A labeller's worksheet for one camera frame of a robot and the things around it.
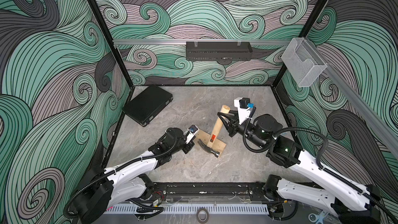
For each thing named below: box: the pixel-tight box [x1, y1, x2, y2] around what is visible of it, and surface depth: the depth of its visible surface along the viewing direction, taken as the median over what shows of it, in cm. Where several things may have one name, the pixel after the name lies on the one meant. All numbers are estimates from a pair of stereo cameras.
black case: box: [121, 84, 174, 128], surface depth 108 cm
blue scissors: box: [308, 210, 328, 224], surface depth 67 cm
